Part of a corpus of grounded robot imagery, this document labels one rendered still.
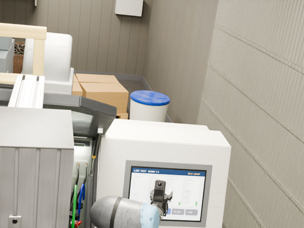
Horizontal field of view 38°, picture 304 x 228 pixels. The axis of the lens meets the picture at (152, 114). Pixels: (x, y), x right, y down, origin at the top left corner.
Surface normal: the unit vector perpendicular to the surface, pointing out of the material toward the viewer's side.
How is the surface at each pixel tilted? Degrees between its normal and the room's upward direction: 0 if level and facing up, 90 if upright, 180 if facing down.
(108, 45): 90
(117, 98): 90
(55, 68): 72
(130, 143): 76
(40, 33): 90
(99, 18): 90
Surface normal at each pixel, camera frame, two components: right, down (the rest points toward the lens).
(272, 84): -0.97, -0.05
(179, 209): 0.15, 0.12
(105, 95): 0.36, 0.36
